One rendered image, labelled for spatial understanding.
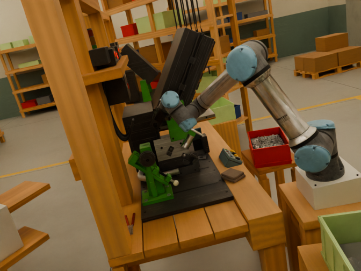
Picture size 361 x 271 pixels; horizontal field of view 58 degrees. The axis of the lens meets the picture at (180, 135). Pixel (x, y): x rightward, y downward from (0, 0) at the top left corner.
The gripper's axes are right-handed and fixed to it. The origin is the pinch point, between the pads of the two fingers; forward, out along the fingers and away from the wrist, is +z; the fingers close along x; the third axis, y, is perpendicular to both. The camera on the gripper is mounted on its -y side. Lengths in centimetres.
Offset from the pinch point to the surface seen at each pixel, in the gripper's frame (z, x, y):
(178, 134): 3.4, -13.4, -2.7
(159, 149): 7.7, -8.9, -14.6
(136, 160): -19.8, -1.0, -27.4
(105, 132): -20.0, 17.8, -23.5
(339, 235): -66, -73, -16
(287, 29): 749, -191, 604
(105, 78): -38.6, 26.8, -6.0
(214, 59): 208, -18, 138
